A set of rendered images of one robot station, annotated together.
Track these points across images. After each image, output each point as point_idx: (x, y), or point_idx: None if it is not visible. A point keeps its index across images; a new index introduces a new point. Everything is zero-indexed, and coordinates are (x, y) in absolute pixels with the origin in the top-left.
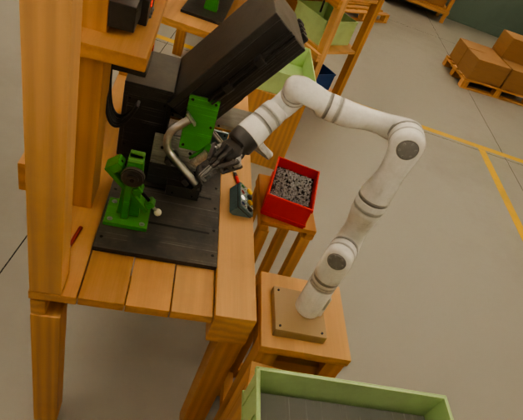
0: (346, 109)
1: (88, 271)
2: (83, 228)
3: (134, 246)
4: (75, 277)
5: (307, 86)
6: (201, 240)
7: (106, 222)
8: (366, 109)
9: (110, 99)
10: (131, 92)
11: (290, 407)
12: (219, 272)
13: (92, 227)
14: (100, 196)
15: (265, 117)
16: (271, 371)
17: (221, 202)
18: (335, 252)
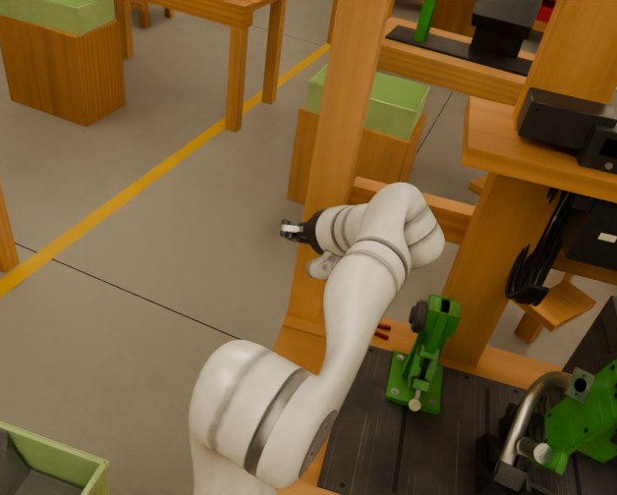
0: (341, 263)
1: (318, 338)
2: (387, 342)
3: (356, 381)
4: (310, 326)
5: (385, 198)
6: (375, 474)
7: (393, 354)
8: (348, 299)
9: (537, 268)
10: (603, 317)
11: None
12: (306, 486)
13: (389, 350)
14: (451, 365)
15: (346, 208)
16: (90, 480)
17: None
18: None
